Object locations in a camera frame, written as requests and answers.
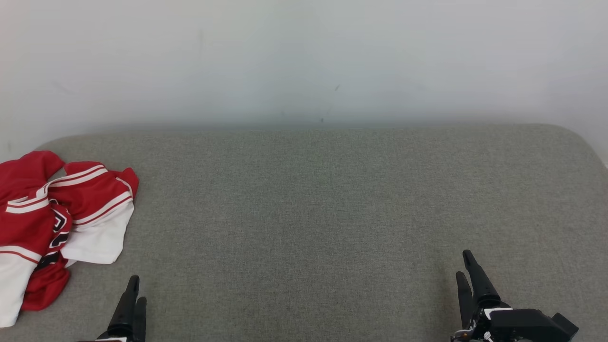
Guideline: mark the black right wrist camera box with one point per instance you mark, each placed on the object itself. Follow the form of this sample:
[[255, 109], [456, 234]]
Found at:
[[564, 328]]

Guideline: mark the red garment white side stripe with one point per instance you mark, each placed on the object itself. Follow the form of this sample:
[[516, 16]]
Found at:
[[26, 171]]

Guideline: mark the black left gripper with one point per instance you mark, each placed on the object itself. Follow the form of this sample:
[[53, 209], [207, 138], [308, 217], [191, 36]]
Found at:
[[111, 339]]

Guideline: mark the red jersey white sleeves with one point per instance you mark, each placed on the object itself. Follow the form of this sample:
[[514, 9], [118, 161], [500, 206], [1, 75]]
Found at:
[[95, 209]]

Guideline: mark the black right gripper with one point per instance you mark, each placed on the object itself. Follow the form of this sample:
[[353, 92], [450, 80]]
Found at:
[[513, 325]]

